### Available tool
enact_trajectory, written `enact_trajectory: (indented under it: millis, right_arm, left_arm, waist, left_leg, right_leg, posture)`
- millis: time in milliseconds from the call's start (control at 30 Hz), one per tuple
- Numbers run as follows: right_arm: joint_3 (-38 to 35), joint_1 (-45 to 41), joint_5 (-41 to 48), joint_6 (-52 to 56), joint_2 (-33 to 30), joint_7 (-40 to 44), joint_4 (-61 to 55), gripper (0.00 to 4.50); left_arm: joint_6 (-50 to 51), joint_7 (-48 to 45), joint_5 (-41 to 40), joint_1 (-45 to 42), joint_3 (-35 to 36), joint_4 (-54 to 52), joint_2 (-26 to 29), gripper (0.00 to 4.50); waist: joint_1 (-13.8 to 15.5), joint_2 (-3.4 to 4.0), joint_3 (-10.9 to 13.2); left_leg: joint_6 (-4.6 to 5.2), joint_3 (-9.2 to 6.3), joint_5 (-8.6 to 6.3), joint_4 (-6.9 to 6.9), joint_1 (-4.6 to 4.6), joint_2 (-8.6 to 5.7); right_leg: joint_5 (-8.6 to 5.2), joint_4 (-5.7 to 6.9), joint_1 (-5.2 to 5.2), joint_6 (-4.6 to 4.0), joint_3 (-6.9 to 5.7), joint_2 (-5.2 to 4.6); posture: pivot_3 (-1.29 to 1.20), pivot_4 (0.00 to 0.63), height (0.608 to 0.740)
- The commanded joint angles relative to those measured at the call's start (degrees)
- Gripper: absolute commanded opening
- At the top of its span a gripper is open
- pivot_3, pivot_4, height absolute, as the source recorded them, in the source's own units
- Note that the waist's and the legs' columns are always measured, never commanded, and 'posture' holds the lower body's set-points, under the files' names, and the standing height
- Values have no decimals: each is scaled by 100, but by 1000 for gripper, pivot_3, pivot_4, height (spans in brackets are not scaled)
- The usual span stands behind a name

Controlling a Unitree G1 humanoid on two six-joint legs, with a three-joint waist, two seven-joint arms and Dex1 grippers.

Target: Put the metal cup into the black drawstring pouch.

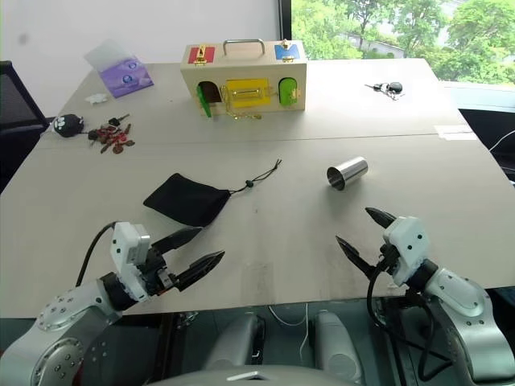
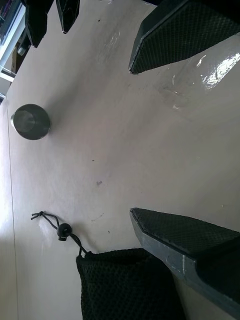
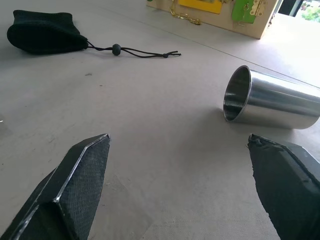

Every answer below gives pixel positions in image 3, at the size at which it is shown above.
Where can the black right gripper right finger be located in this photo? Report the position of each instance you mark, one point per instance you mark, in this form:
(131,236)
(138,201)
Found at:
(287,185)

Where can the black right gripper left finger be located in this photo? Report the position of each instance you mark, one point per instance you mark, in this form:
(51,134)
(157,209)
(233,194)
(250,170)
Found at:
(75,180)

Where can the stainless steel cup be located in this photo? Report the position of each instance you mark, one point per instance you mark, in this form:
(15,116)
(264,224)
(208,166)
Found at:
(272,105)

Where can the wooden latch busy board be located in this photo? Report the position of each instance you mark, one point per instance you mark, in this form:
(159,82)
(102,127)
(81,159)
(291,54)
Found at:
(225,22)

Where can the green panel on board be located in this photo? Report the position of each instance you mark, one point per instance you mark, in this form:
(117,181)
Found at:
(241,11)

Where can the brass hinge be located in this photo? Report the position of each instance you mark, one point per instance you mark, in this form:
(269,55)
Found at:
(257,6)

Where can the yellow panel on board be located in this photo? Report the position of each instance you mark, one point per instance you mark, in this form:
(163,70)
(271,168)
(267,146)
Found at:
(200,6)

